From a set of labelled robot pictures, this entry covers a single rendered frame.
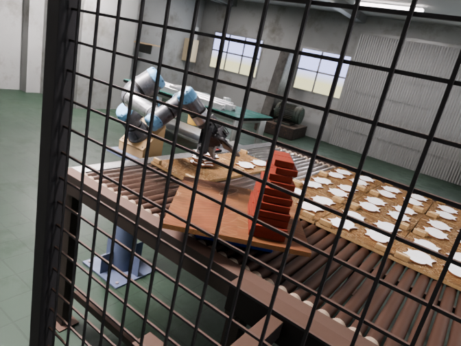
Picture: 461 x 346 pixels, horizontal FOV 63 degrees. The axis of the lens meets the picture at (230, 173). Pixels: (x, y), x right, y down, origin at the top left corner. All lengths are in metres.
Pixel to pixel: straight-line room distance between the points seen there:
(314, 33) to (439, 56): 2.91
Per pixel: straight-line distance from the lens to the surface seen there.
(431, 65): 9.17
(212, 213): 1.38
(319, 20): 10.13
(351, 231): 1.86
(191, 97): 1.53
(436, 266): 1.84
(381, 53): 9.42
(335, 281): 1.43
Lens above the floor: 1.60
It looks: 17 degrees down
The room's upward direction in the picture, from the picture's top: 12 degrees clockwise
